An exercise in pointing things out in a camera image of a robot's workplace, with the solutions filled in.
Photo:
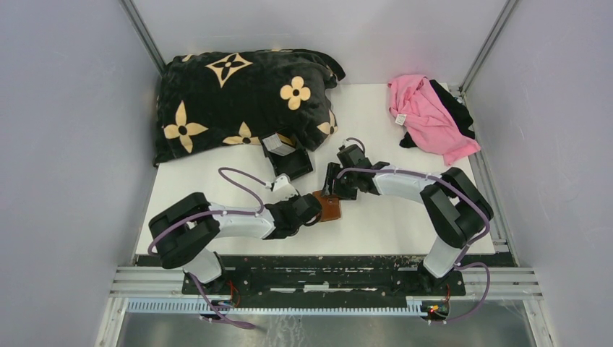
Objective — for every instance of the white card stack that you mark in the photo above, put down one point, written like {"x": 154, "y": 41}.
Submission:
{"x": 279, "y": 144}

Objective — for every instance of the white slotted cable duct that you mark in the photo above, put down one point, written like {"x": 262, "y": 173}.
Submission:
{"x": 198, "y": 306}

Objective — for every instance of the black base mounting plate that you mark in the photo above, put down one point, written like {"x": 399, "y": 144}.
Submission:
{"x": 348, "y": 282}

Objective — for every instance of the black floral plush pillow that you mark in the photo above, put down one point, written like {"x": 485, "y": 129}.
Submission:
{"x": 216, "y": 99}

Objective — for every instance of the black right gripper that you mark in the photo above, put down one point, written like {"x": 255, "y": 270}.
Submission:
{"x": 333, "y": 170}

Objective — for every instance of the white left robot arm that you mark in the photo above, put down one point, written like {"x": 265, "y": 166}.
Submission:
{"x": 182, "y": 232}

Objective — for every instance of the black cloth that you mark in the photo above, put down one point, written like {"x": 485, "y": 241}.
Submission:
{"x": 455, "y": 108}

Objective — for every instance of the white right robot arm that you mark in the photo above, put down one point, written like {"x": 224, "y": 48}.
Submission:
{"x": 458, "y": 211}

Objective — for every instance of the pink cloth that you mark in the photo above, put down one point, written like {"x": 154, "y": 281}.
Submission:
{"x": 397, "y": 93}

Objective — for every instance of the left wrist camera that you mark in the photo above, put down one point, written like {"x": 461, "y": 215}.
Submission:
{"x": 282, "y": 188}

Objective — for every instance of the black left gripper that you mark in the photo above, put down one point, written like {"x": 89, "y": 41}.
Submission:
{"x": 284, "y": 203}

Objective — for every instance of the brown leather card holder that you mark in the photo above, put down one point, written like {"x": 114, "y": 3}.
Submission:
{"x": 331, "y": 206}

